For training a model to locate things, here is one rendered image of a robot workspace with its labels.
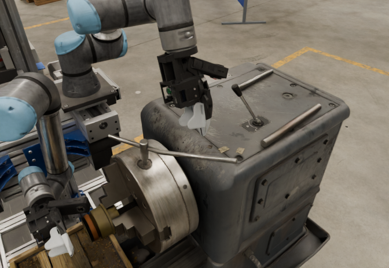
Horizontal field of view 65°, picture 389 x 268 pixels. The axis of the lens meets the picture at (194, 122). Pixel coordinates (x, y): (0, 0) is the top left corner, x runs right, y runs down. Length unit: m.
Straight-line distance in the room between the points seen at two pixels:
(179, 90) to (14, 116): 0.41
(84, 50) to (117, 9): 0.57
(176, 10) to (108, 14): 0.15
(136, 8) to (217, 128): 0.41
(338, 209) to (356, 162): 0.59
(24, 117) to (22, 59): 0.59
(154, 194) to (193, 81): 0.31
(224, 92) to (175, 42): 0.49
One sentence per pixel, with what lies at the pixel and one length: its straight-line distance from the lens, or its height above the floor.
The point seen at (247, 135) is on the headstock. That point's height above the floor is 1.26.
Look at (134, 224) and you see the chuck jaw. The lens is 0.86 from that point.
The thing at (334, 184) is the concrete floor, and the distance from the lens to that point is 2.66.
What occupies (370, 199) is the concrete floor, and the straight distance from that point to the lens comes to 2.67.
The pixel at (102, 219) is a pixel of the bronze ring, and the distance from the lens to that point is 0.89.
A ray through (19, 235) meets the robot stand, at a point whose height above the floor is 0.21.
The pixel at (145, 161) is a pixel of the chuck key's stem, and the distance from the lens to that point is 0.81.
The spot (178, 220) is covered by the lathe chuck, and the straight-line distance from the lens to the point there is 0.84.
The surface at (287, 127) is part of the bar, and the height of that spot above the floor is 1.28.
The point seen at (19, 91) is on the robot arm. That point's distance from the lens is 0.88.
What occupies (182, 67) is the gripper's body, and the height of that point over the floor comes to 1.52.
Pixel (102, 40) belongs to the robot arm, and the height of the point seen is 1.38.
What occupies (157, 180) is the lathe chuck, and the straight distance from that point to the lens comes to 0.81.
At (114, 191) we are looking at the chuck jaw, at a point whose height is 1.14.
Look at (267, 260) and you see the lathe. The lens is 1.45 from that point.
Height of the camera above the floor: 1.81
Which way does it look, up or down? 37 degrees down
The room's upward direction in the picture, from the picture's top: straight up
